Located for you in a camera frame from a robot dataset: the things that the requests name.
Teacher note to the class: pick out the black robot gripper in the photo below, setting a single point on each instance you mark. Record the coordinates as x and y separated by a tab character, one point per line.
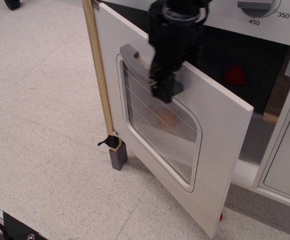
174	27

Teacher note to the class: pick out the grey oven door handle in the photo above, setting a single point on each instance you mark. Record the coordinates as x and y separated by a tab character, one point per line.
132	67

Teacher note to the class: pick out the white toy oven door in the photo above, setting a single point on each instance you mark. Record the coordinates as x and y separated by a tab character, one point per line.
191	144

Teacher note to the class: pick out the red toy inside oven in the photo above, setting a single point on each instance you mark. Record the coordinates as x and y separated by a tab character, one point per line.
235	76

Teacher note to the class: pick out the black zip tie clip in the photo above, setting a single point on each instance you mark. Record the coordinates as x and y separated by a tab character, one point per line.
111	141

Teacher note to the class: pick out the white toy kitchen cabinet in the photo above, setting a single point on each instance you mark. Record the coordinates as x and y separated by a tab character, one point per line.
262	46

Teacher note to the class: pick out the grey temperature knob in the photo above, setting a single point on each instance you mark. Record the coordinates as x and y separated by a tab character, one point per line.
256	8

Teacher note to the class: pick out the black wheel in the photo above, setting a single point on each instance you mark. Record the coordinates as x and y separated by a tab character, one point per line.
12	4

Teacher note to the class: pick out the wooden kitchen corner post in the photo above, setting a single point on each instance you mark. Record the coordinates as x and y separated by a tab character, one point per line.
89	13

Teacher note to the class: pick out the grey post foot cap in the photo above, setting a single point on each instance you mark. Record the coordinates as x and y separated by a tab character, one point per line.
119	158

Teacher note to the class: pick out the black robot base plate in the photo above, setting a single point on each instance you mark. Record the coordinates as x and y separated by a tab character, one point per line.
20	231

